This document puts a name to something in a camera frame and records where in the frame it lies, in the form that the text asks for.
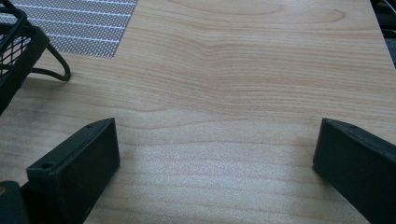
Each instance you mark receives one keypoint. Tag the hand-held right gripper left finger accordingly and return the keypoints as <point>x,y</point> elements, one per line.
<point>74,168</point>

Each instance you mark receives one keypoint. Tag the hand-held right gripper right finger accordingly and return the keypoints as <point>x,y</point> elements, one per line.
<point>361,168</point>

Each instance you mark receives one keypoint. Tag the grey striped placemat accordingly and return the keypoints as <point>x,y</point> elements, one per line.
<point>90,25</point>

